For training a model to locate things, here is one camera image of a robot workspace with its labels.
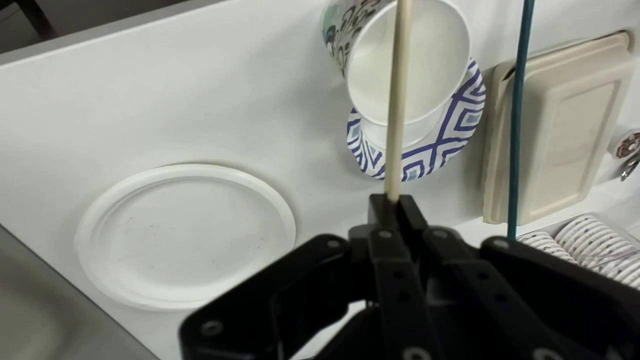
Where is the stack of printed paper cups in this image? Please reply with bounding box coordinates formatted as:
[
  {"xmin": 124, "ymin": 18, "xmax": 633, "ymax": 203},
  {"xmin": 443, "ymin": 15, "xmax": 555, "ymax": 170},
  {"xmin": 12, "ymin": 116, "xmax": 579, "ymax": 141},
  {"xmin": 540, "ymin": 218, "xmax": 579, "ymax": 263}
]
[
  {"xmin": 553, "ymin": 212, "xmax": 640, "ymax": 267},
  {"xmin": 517, "ymin": 228, "xmax": 640, "ymax": 291}
]

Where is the cream chopstick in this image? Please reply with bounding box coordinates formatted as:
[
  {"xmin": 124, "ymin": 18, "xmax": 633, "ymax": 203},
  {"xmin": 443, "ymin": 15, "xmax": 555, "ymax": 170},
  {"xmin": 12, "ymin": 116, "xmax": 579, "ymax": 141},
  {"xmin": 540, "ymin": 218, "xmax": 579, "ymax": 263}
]
[{"xmin": 382, "ymin": 0, "xmax": 415, "ymax": 206}]

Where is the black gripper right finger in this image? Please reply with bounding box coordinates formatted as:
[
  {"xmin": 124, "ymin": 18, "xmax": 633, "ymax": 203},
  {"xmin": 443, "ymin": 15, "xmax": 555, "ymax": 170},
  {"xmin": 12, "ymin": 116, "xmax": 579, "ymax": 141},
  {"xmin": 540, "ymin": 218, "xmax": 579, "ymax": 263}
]
[{"xmin": 399, "ymin": 196, "xmax": 640, "ymax": 360}]

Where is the beige moulded fibre tray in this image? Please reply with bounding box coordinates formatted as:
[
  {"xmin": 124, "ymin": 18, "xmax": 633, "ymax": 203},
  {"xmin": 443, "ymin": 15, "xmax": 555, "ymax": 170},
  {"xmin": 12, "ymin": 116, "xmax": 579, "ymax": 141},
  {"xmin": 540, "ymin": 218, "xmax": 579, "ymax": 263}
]
[{"xmin": 480, "ymin": 28, "xmax": 638, "ymax": 225}]

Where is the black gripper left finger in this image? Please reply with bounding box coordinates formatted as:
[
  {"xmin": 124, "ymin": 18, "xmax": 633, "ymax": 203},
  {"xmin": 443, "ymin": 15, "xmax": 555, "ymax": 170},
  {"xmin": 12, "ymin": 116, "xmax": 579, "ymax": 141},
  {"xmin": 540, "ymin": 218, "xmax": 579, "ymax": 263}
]
[{"xmin": 178, "ymin": 193, "xmax": 429, "ymax": 360}]

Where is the teal chopstick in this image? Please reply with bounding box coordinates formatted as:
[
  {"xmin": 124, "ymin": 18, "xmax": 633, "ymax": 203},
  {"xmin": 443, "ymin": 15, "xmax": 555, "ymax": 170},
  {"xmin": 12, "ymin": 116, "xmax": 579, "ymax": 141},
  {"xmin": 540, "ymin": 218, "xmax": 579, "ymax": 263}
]
[{"xmin": 505, "ymin": 0, "xmax": 539, "ymax": 243}]

